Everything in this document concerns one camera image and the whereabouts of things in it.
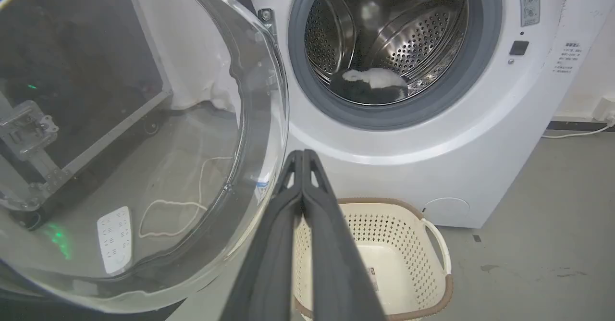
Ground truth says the white wall cable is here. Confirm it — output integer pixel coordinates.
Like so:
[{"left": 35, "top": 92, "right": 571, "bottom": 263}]
[{"left": 542, "top": 125, "right": 611, "bottom": 139}]

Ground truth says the white power strip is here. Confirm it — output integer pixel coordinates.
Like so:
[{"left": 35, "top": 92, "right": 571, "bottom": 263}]
[{"left": 97, "top": 206, "right": 134, "bottom": 276}]

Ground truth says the white power strip cord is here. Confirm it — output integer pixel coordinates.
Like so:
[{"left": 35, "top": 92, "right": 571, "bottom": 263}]
[{"left": 138, "top": 156, "right": 235, "bottom": 239}]

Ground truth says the white front-load washing machine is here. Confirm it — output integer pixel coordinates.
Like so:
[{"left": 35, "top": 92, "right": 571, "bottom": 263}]
[{"left": 240, "top": 0, "right": 615, "bottom": 229}]

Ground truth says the cream perforated laundry basket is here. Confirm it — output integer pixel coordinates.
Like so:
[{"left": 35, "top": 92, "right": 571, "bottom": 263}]
[{"left": 292, "top": 198, "right": 454, "bottom": 321}]

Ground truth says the transparent washer door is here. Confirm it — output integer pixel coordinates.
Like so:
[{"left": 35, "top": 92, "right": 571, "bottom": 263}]
[{"left": 0, "top": 0, "right": 290, "bottom": 314}]

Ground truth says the black and white clothing item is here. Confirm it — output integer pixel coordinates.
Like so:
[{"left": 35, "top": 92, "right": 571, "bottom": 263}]
[{"left": 330, "top": 68, "right": 409, "bottom": 105}]

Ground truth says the black metal-framed equipment case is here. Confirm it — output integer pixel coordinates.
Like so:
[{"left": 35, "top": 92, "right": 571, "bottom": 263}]
[{"left": 0, "top": 0, "right": 173, "bottom": 230}]

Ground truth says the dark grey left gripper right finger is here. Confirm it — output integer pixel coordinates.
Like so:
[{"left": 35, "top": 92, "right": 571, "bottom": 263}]
[{"left": 302, "top": 149, "right": 388, "bottom": 321}]

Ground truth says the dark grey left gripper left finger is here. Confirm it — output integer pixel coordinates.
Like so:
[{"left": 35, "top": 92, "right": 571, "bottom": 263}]
[{"left": 220, "top": 150, "right": 304, "bottom": 321}]

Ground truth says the white wall plug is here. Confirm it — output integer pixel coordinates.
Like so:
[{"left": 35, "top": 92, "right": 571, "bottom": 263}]
[{"left": 594, "top": 97, "right": 615, "bottom": 125}]

